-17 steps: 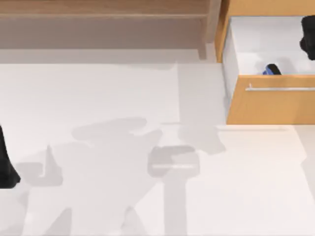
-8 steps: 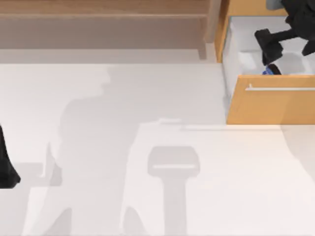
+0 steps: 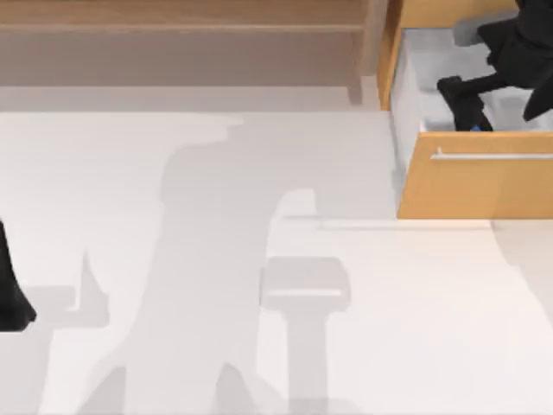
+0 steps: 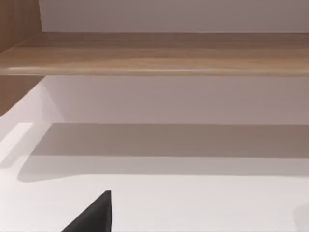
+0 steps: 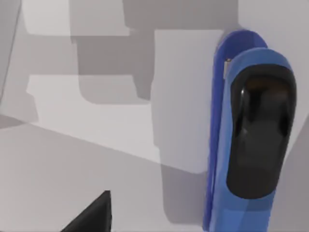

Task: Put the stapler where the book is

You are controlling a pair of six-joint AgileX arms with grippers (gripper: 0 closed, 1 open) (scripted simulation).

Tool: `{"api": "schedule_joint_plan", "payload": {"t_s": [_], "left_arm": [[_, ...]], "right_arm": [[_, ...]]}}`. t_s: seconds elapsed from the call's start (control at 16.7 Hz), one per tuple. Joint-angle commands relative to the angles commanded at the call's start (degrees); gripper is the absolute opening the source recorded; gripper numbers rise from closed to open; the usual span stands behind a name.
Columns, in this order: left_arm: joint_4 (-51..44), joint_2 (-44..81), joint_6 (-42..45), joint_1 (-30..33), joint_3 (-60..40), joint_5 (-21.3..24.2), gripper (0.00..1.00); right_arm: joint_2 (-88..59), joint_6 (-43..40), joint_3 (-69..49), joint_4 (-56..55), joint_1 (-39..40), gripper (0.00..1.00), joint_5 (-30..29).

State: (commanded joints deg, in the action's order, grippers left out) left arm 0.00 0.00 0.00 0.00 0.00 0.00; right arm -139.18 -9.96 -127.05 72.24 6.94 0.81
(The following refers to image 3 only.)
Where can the small blue object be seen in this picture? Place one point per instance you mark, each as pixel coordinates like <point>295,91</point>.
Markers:
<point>475,128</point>

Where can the pale wooden drawer front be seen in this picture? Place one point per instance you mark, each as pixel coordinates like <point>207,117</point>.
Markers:
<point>475,190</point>

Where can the wooden cupboard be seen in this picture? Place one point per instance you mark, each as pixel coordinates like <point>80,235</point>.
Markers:
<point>389,47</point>

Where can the wooden open shelves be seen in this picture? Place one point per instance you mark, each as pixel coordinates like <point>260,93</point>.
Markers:
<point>173,39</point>

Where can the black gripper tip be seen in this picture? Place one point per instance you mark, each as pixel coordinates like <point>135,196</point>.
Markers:
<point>10,298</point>

